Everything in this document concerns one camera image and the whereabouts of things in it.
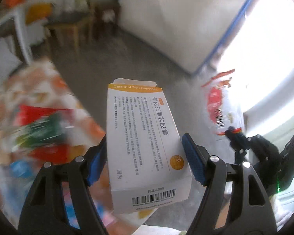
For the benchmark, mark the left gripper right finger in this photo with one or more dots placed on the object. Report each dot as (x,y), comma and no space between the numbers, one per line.
(250,211)

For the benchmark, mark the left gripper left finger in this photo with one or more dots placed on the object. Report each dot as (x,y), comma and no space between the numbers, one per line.
(59,200)

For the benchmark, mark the red white plastic bag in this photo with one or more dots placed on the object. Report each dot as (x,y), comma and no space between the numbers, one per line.
(222,108)

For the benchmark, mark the white medicine box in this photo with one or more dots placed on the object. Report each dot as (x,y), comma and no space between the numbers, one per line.
(147,164)

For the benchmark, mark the patterned tablecloth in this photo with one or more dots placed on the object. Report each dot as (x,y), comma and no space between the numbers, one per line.
(42,121)

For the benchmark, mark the wooden chair dark seat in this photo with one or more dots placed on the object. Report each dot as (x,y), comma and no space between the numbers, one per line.
(93,20)

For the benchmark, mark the orange yellow bag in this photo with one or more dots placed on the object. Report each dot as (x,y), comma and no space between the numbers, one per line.
(38,11)

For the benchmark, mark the white table frame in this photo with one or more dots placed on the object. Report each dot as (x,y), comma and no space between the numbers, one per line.
(12,23)

